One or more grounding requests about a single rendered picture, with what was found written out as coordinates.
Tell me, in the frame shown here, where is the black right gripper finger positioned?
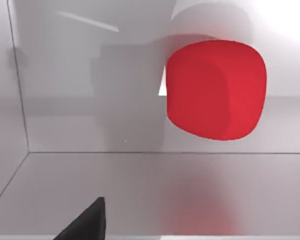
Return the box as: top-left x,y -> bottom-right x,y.
52,196 -> 108,240

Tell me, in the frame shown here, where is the red rounded block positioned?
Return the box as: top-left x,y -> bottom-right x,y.
164,39 -> 268,142

